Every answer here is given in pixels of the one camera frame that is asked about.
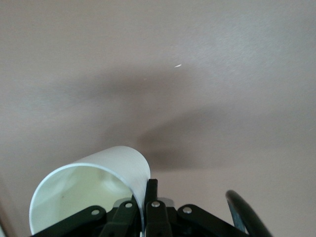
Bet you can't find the white IKEA cup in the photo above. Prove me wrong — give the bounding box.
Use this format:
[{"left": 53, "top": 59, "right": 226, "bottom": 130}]
[{"left": 29, "top": 146, "right": 151, "bottom": 236}]

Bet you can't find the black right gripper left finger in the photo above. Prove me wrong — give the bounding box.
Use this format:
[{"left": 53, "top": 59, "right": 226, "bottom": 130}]
[{"left": 31, "top": 198, "right": 143, "bottom": 237}]

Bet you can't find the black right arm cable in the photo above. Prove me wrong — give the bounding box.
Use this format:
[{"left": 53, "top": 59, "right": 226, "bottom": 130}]
[{"left": 225, "top": 189, "right": 273, "bottom": 237}]

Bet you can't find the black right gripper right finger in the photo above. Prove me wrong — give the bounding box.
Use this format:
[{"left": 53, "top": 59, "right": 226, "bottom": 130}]
[{"left": 144, "top": 179, "right": 250, "bottom": 237}]

